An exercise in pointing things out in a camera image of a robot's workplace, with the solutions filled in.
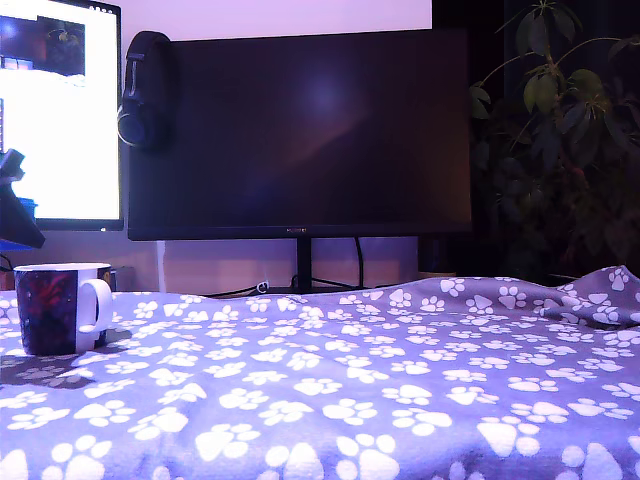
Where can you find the lit computer monitor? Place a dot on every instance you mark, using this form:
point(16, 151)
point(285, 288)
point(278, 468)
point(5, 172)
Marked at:
point(75, 150)

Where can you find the mug with dark print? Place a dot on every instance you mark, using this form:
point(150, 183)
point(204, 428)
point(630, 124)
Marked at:
point(50, 310)

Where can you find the black headphones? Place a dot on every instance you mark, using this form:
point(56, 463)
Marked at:
point(142, 100)

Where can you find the black Huawei monitor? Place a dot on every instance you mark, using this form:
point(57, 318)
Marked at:
point(300, 150)

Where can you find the paw print cloth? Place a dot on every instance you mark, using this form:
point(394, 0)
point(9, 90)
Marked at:
point(450, 375)

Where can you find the leafy houseplant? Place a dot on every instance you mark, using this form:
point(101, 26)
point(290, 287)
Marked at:
point(560, 150)

